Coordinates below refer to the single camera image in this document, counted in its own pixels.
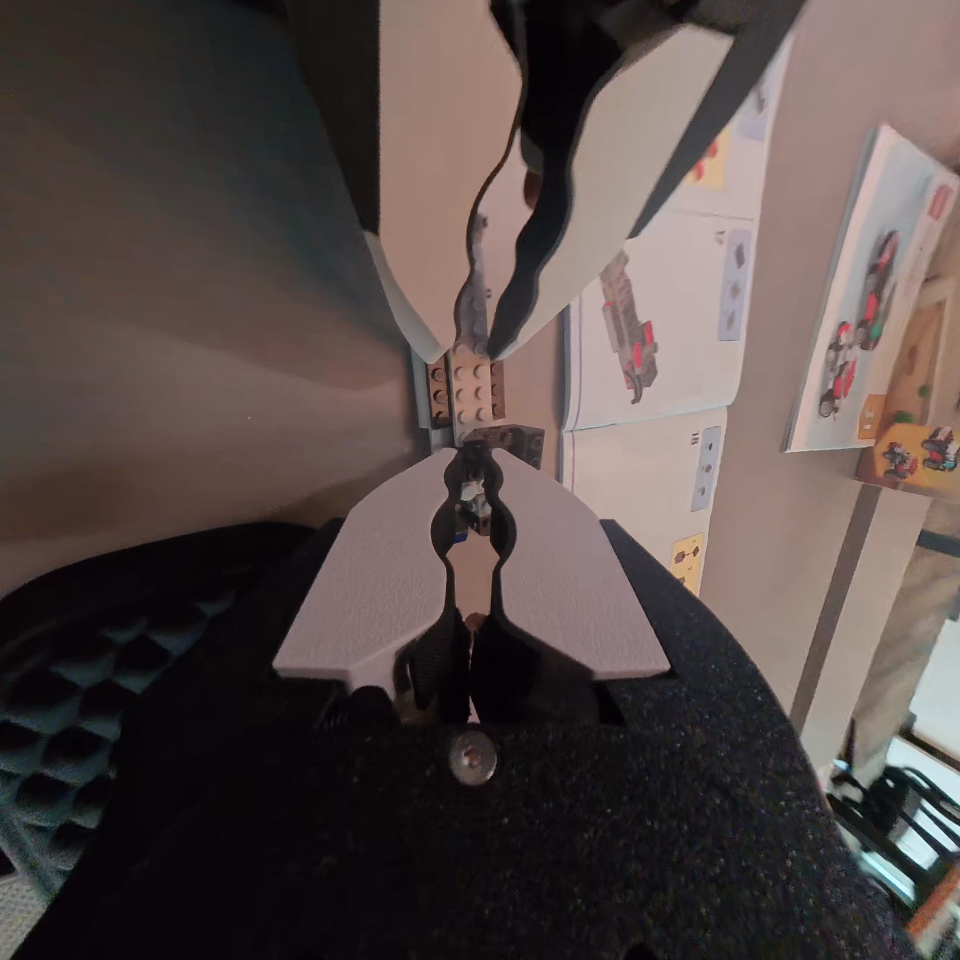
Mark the open brick instruction booklet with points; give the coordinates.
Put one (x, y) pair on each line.
(675, 337)

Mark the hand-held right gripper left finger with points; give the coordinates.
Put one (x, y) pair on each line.
(375, 570)

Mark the instruction booklet with car cover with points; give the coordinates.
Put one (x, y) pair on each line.
(862, 300)

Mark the grey black toy brick model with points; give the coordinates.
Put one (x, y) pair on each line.
(469, 390)

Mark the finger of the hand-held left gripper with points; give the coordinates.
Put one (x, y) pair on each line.
(622, 165)
(435, 150)

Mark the tan toy brick box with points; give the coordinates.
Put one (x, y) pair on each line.
(922, 457)

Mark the grey desk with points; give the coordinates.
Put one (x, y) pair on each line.
(187, 300)

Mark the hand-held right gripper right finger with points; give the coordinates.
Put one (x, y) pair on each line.
(577, 570)

